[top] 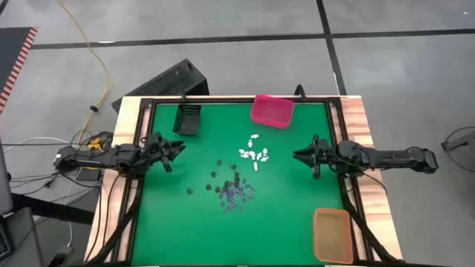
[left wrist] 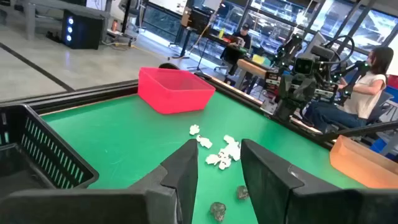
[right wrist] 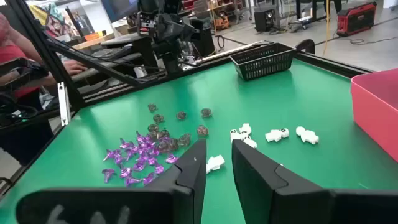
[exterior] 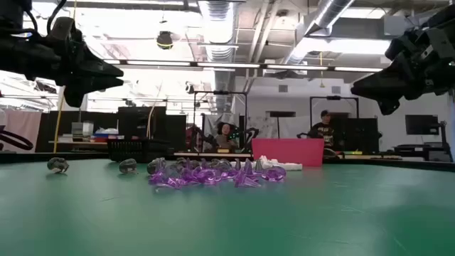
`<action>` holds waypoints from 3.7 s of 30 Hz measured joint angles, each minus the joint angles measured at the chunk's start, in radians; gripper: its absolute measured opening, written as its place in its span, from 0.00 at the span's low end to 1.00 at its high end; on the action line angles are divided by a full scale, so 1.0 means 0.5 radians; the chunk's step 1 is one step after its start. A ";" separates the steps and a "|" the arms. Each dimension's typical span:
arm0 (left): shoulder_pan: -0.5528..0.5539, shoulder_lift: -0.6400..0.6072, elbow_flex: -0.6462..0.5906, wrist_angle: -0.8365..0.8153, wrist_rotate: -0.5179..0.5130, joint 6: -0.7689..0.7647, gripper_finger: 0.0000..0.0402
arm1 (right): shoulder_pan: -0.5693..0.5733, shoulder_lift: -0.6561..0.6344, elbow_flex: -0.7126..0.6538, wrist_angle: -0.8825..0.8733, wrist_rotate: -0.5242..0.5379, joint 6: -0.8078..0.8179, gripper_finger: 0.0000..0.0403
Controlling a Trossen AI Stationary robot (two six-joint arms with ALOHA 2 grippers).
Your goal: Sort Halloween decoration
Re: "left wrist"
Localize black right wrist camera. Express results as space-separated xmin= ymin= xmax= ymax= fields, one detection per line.
xmin=294 ymin=57 xmax=315 ymax=75

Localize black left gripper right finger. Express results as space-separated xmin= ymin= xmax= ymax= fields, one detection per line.
xmin=240 ymin=138 xmax=398 ymax=224

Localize black desktop equipment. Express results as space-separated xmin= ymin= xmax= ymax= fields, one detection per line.
xmin=182 ymin=6 xmax=215 ymax=35

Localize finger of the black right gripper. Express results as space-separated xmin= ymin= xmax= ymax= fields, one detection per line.
xmin=298 ymin=74 xmax=317 ymax=103
xmin=278 ymin=74 xmax=298 ymax=105

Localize black computer tower blue lights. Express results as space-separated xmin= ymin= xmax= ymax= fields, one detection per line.
xmin=61 ymin=9 xmax=106 ymax=50

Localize black table frame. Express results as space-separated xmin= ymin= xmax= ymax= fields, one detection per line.
xmin=0 ymin=70 xmax=336 ymax=150

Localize person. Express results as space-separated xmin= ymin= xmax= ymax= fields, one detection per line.
xmin=306 ymin=45 xmax=395 ymax=133
xmin=231 ymin=22 xmax=252 ymax=50

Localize yellow green box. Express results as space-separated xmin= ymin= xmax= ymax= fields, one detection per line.
xmin=251 ymin=54 xmax=271 ymax=66

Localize black slotted plastic basket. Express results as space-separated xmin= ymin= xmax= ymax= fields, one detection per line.
xmin=0 ymin=104 xmax=100 ymax=198

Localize orange plastic bin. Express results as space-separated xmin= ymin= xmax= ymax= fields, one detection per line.
xmin=329 ymin=134 xmax=398 ymax=190

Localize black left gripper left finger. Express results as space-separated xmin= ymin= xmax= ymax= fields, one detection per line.
xmin=0 ymin=139 xmax=199 ymax=224

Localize wooden workbench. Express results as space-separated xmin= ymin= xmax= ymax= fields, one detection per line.
xmin=236 ymin=58 xmax=272 ymax=79

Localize black diagonal frame strut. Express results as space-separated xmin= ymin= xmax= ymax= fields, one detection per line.
xmin=320 ymin=120 xmax=398 ymax=141

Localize pink plastic bin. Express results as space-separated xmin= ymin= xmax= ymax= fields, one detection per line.
xmin=137 ymin=67 xmax=216 ymax=115

